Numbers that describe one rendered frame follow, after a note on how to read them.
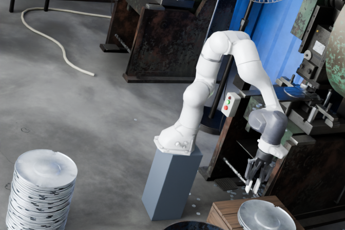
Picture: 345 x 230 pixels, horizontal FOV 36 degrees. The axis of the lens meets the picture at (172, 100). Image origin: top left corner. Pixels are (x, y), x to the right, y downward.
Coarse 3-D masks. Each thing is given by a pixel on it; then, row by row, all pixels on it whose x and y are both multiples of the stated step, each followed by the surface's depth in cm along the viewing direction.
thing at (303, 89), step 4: (300, 88) 309; (304, 88) 311; (308, 88) 313; (304, 92) 306; (308, 92) 307; (312, 92) 311; (312, 96) 304; (316, 96) 306; (312, 100) 301; (316, 100) 303; (308, 104) 303; (312, 104) 303
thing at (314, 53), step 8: (320, 32) 290; (328, 32) 285; (312, 40) 295; (320, 40) 290; (328, 40) 285; (312, 48) 295; (320, 48) 290; (304, 56) 298; (312, 56) 295; (320, 56) 290; (304, 64) 296; (312, 64) 292; (304, 72) 296; (312, 72) 292; (320, 72) 291; (320, 80) 295; (328, 80) 298
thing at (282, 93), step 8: (280, 88) 302; (288, 88) 303; (296, 88) 308; (280, 96) 292; (288, 96) 295; (296, 96) 297; (304, 96) 300; (280, 104) 303; (288, 104) 298; (296, 104) 300; (288, 112) 300
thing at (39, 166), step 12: (24, 156) 257; (36, 156) 260; (48, 156) 262; (60, 156) 265; (24, 168) 249; (36, 168) 251; (48, 168) 253; (60, 168) 256; (72, 168) 259; (24, 180) 242; (36, 180) 244; (48, 180) 247; (60, 180) 249; (72, 180) 250
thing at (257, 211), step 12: (252, 204) 269; (264, 204) 272; (240, 216) 257; (252, 216) 261; (264, 216) 263; (276, 216) 266; (288, 216) 269; (252, 228) 253; (264, 228) 255; (276, 228) 257; (288, 228) 260
